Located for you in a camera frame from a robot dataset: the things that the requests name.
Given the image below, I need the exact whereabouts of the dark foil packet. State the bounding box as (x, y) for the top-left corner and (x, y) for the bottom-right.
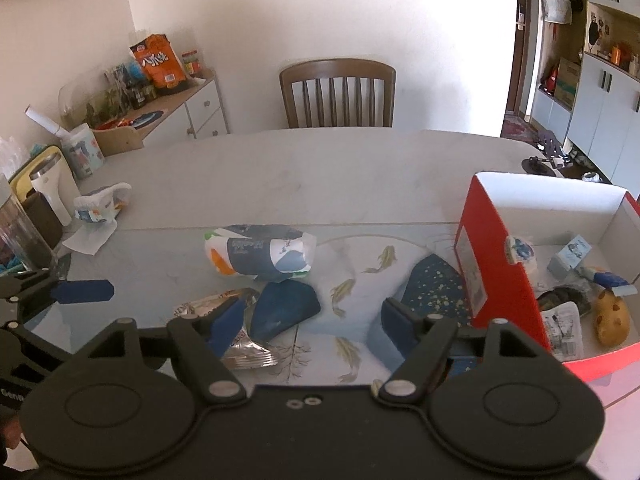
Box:
(537, 284), (593, 313)

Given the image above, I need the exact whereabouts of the light blue small carton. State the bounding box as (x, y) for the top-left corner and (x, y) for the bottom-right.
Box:
(547, 235), (592, 278)

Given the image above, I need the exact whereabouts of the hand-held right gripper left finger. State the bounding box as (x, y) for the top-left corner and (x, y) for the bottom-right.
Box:
(75, 296), (249, 405)

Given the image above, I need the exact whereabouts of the white blue orange packet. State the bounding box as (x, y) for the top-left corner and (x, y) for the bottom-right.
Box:
(202, 224), (317, 282)

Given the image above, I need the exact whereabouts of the plain blue fabric pad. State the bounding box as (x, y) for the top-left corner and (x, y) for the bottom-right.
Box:
(250, 280), (322, 343)

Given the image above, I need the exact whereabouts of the yellow blue small packet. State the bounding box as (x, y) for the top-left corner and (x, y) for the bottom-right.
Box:
(575, 265), (640, 297)

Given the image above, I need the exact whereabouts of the rolled white paper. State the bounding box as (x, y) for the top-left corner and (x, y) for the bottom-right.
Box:
(25, 106), (68, 137)

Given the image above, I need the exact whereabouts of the grey hanging tote bag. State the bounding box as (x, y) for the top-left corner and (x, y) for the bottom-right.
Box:
(542, 0), (573, 26)

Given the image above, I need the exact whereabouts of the yellow capybara toy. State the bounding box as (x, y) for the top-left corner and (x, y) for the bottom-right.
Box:
(593, 290), (630, 347)

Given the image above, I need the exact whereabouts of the white thermos jug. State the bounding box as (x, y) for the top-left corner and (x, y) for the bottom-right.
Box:
(29, 152), (73, 226)

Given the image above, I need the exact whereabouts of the red cardboard box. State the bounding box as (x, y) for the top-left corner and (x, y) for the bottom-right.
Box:
(454, 171), (640, 383)

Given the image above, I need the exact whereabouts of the dark slipper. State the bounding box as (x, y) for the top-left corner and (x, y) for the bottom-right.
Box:
(521, 157), (556, 177)

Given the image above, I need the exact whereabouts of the white sideboard wooden top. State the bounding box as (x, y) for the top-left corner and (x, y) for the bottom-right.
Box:
(92, 69), (231, 156)

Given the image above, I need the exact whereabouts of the white tissue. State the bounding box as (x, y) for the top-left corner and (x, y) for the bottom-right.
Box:
(62, 220), (118, 257)

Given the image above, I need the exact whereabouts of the clear bottle white cap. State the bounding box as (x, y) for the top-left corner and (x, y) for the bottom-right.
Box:
(0, 175), (58, 273)

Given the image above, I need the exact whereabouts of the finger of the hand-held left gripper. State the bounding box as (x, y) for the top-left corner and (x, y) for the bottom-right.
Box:
(0, 319), (76, 367)
(0, 270), (115, 317)

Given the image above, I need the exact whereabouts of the speckled blue fabric pad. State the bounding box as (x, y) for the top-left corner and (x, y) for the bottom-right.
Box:
(367, 253), (481, 378)

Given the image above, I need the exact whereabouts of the clear glass tank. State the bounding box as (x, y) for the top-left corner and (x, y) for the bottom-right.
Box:
(59, 67), (136, 128)

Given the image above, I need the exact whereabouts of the patterned floor rug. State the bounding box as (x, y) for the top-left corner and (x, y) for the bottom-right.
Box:
(502, 115), (538, 141)

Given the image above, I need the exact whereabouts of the cardboard storage box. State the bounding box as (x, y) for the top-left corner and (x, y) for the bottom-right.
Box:
(555, 57), (582, 108)

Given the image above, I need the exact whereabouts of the orange snack bag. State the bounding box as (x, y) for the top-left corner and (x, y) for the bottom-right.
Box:
(130, 34), (188, 97)

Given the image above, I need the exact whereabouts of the yellow edged tray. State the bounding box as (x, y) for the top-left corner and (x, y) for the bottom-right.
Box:
(9, 145), (63, 201)

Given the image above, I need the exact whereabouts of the white wooden wall cabinet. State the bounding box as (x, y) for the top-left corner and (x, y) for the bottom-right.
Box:
(530, 0), (640, 198)

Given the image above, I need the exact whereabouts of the white round bread packet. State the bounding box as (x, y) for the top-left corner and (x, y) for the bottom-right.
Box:
(504, 234), (540, 276)

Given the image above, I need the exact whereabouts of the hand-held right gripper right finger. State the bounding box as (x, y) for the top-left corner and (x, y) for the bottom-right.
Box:
(378, 298), (551, 406)

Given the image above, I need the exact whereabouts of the printed white cup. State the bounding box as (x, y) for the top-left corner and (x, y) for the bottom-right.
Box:
(62, 124), (106, 180)

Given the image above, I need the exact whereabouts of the silver foil snack packet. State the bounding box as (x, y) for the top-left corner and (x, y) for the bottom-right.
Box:
(172, 287), (280, 371)

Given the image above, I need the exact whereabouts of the white packet black print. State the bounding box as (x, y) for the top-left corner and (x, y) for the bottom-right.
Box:
(542, 302), (585, 361)

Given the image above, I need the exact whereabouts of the wooden slat-back chair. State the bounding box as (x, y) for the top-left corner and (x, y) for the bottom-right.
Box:
(279, 58), (397, 129)

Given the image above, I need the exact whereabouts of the black sandal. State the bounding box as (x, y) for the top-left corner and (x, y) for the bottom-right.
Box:
(537, 130), (576, 168)

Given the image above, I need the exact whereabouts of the crumpled white blue packet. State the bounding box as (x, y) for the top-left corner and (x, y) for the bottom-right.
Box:
(74, 182), (133, 223)

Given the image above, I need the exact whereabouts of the dark brown door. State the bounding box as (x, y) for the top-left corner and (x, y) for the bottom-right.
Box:
(505, 0), (533, 116)

